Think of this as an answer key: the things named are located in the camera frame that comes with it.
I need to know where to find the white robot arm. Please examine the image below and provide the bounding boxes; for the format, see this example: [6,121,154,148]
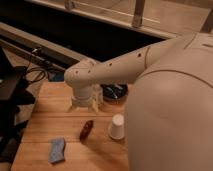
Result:
[64,33,213,171]

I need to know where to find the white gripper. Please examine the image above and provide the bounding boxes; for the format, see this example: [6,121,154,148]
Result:
[67,84,101,113]

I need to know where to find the dark round bowl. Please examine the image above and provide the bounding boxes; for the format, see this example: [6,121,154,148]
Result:
[101,84,128,101]

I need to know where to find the black tripod stand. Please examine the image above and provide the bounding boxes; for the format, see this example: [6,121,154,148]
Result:
[0,47,35,163]

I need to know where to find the metal rail beam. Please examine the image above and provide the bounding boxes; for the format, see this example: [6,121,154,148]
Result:
[0,22,86,68]

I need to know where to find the black cable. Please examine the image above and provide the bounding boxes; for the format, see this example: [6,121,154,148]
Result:
[24,46,56,83]

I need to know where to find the white paper cup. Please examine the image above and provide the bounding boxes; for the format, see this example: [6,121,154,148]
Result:
[108,114,125,140]

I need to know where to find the wooden railing frame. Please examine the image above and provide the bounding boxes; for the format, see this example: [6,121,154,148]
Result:
[27,0,213,38]

